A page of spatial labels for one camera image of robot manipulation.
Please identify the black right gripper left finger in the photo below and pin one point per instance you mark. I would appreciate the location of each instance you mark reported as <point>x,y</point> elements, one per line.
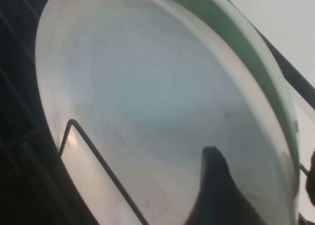
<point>216,198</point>

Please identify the white round plate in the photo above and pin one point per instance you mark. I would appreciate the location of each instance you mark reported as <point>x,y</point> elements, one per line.
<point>147,87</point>

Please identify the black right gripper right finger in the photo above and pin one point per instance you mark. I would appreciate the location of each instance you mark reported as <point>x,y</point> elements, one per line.
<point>312,175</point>

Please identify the green round plate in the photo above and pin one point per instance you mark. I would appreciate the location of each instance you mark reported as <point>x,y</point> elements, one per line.
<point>246,41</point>

